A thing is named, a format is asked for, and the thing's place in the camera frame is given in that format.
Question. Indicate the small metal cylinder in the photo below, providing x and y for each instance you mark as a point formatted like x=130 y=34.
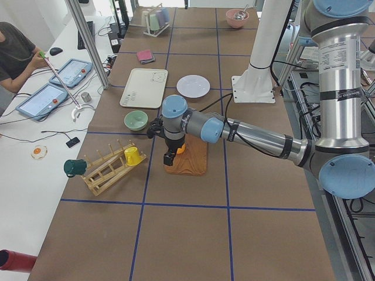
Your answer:
x=86 y=97

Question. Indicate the green cup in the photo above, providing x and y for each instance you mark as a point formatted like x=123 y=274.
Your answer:
x=153 y=23

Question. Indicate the blue cup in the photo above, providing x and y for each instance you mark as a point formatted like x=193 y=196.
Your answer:
x=165 y=13

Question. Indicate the white cup rack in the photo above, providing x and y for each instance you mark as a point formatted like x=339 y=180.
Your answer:
x=145 y=21

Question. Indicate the dark green mug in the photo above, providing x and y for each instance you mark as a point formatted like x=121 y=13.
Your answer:
x=75 y=167

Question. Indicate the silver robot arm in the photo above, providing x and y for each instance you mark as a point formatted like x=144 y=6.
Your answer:
x=339 y=159

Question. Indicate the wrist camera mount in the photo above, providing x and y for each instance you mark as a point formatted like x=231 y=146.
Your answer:
x=156 y=128

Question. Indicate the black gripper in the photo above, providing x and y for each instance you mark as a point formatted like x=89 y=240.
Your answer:
x=173 y=144

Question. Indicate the small black device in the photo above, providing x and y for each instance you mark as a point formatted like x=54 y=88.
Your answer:
x=72 y=142

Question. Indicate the yellow mug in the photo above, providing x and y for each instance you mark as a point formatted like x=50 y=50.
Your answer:
x=132 y=156

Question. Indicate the orange fruit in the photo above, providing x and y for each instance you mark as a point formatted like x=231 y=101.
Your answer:
x=181 y=149

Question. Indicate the teach pendant tablet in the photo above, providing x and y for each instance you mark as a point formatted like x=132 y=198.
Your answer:
x=42 y=102
x=74 y=72

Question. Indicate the green bowl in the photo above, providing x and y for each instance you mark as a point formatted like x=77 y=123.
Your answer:
x=136 y=120

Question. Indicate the pink and grey cloths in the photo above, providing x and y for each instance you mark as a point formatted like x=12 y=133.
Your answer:
x=145 y=56

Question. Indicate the purple cup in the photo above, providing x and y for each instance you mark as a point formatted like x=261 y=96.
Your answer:
x=160 y=17

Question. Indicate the person in dark shirt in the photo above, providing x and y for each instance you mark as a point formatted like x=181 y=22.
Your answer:
x=19 y=58

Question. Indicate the fried egg toy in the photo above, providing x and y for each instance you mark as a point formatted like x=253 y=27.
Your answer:
x=39 y=152

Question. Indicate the pink bowl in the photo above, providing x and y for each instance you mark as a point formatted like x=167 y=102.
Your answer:
x=235 y=23

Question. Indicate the wooden cutting board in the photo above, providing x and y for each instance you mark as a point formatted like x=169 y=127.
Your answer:
x=193 y=161

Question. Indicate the white round plate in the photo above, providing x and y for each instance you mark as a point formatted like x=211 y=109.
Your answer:
x=193 y=86

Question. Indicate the cream bear tray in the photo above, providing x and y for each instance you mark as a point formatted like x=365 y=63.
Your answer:
x=144 y=88

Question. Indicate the metal scoop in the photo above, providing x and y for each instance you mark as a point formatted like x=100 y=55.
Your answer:
x=241 y=14

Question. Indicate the black computer mouse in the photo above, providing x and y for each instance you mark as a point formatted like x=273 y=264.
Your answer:
x=55 y=50

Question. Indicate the pink rod with green tip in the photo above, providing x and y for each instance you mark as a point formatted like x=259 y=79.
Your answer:
x=42 y=55

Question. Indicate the far teach pendant tablet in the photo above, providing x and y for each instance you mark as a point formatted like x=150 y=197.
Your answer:
x=74 y=72

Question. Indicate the red cylinder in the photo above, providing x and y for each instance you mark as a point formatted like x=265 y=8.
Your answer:
x=16 y=261

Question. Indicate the near teach pendant tablet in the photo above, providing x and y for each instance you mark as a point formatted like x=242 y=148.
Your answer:
x=42 y=102

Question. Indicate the wooden mug rack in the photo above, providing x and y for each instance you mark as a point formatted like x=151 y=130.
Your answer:
x=108 y=169

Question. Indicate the aluminium frame post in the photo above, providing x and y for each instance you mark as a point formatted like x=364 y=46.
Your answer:
x=88 y=40

